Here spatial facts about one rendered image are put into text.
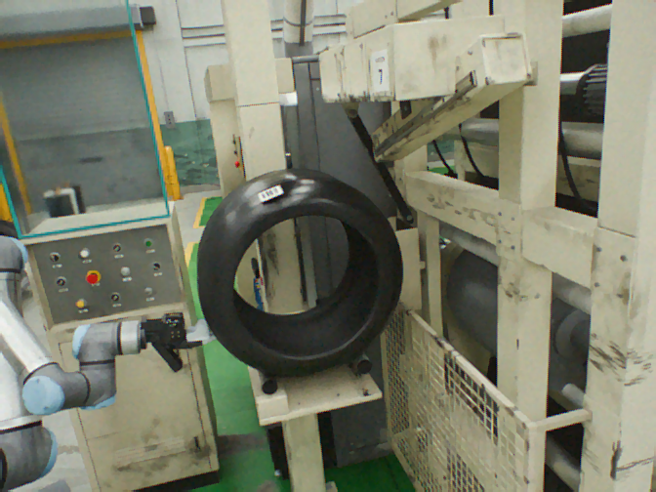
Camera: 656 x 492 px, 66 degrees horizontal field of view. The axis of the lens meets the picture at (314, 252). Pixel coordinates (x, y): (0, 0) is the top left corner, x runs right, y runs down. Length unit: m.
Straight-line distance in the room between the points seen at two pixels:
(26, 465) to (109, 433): 0.76
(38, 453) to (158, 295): 0.76
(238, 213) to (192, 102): 9.17
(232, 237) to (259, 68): 0.58
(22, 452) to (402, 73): 1.39
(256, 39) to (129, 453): 1.76
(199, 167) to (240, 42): 8.91
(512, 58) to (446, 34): 0.14
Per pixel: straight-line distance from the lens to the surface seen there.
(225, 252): 1.28
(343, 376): 1.66
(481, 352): 2.39
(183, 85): 10.43
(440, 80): 1.11
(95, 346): 1.46
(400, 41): 1.08
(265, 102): 1.63
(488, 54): 1.05
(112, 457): 2.48
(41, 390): 1.37
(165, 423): 2.38
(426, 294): 1.88
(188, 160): 10.49
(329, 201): 1.29
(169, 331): 1.44
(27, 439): 1.71
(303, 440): 2.05
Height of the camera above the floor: 1.67
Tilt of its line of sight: 18 degrees down
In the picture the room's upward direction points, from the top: 6 degrees counter-clockwise
